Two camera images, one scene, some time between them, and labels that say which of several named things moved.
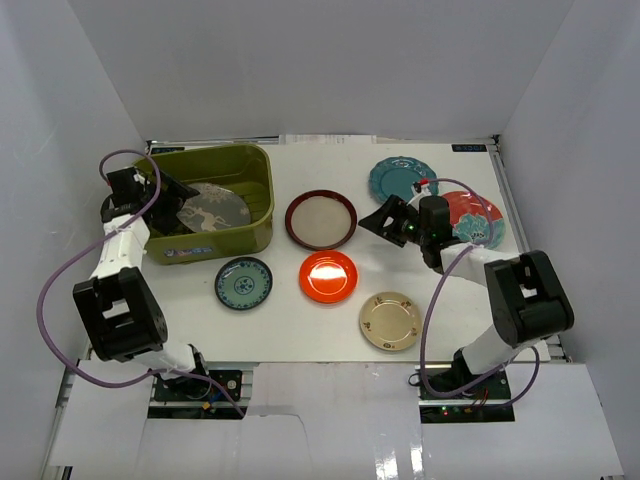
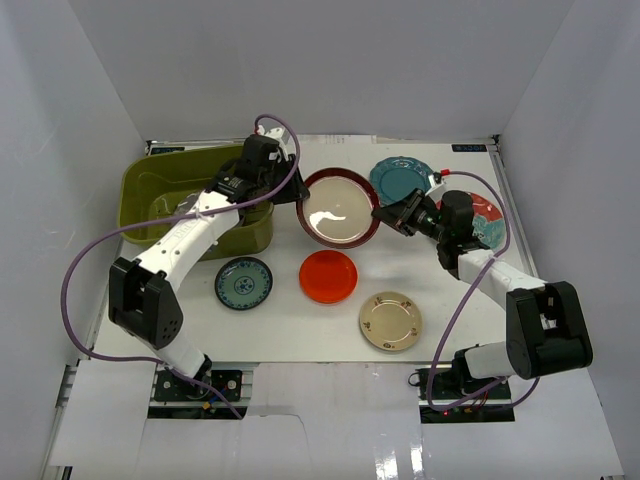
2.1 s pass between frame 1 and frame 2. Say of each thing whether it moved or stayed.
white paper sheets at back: stayed
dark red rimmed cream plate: moved
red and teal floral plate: stayed
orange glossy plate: stayed
